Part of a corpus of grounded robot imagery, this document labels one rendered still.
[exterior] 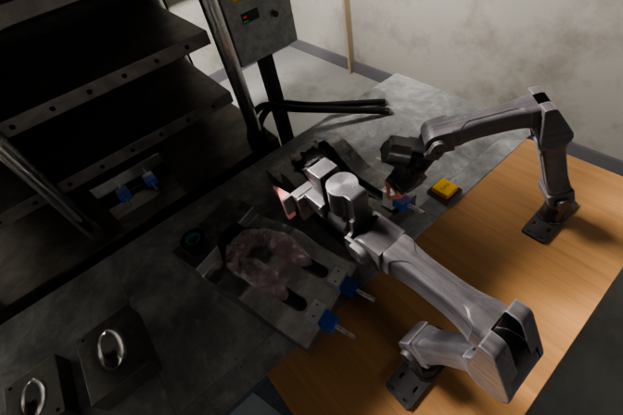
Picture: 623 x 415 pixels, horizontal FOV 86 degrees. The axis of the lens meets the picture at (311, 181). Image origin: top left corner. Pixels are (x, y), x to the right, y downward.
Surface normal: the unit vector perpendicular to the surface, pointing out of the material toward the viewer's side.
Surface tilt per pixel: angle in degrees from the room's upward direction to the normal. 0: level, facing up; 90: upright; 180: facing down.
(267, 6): 90
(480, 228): 0
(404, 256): 1
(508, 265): 0
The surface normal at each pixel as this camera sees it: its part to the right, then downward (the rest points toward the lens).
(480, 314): -0.17, -0.68
